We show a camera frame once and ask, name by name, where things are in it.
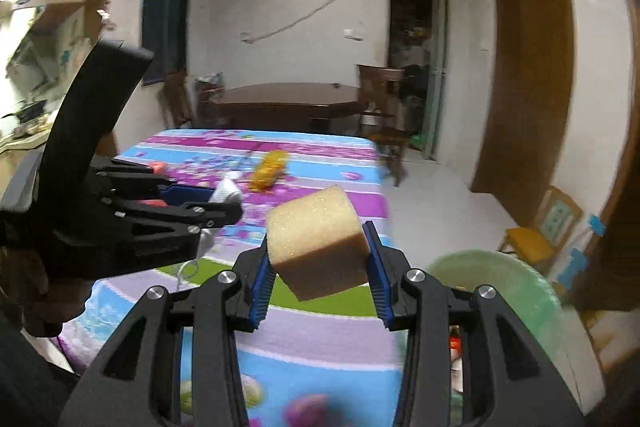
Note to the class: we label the person's left hand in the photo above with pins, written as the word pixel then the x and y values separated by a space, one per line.
pixel 22 272

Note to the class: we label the small light wooden chair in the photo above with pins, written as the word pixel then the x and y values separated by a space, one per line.
pixel 530 242

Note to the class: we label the green plastic bag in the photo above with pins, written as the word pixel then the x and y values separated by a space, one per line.
pixel 417 139

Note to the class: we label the dark bag with items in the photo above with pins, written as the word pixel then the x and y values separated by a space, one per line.
pixel 207 79

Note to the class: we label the blue tape piece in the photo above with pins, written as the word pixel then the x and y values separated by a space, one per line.
pixel 576 263
pixel 595 225

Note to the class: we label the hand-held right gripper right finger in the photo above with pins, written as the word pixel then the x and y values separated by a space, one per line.
pixel 381 287

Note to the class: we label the yellow sponge cube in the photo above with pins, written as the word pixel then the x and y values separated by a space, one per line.
pixel 320 242

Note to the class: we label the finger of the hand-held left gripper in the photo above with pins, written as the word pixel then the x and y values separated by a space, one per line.
pixel 185 195
pixel 200 214

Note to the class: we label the yellow plastic bag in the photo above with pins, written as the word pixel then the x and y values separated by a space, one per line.
pixel 270 169

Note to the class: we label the white sock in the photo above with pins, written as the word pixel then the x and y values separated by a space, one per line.
pixel 227 192

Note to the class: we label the dark wooden chair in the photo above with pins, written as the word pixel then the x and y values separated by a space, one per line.
pixel 175 99
pixel 380 82

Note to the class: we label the dark window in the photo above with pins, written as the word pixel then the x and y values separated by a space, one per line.
pixel 165 17

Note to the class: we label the black pen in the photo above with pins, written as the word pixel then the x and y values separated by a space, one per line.
pixel 252 152

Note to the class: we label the green lined trash bin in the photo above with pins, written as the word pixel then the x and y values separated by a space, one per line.
pixel 500 272

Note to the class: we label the white light switch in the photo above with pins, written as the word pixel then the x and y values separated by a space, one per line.
pixel 352 34

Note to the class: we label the dark wooden dining table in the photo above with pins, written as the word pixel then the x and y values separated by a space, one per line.
pixel 285 99

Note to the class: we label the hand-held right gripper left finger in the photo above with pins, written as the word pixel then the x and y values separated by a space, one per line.
pixel 260 292

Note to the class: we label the aluminium sliding door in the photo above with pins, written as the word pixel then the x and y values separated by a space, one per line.
pixel 436 57

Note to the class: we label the black plastic bag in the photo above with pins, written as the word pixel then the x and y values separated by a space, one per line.
pixel 412 79

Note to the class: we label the brown wooden door with frame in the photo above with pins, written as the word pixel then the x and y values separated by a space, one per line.
pixel 530 57

